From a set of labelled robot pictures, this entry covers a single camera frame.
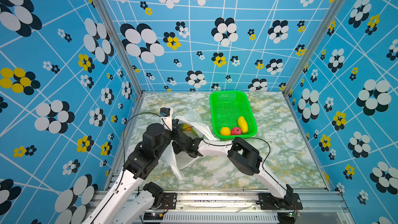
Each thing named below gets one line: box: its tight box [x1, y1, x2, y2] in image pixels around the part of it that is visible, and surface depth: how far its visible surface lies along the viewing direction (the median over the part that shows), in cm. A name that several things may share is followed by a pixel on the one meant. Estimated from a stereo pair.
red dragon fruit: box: [230, 127, 243, 136], surface depth 93 cm
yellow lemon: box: [220, 126, 231, 136], surface depth 93 cm
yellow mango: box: [238, 116, 249, 134], surface depth 98 cm
